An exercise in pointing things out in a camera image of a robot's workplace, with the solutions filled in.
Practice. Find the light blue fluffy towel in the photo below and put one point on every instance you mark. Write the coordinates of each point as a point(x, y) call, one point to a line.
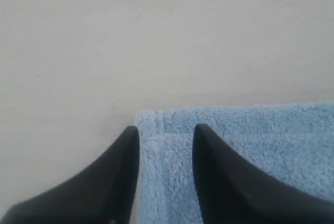
point(292, 142)

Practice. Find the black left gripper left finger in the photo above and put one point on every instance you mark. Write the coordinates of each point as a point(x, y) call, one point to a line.
point(103, 192)

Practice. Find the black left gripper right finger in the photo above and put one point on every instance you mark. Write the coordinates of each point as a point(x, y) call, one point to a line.
point(232, 190)

